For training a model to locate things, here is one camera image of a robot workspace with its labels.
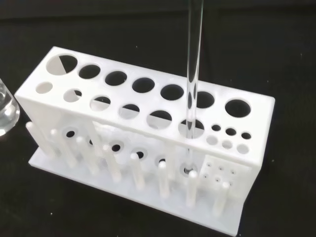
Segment black bench cloth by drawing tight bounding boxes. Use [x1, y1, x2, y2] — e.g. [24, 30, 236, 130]
[0, 0, 316, 237]

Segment white test tube rack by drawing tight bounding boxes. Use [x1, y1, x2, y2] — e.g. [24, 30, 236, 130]
[14, 45, 276, 235]

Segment clear glass beaker with water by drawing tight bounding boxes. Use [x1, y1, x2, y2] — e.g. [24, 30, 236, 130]
[0, 78, 21, 137]

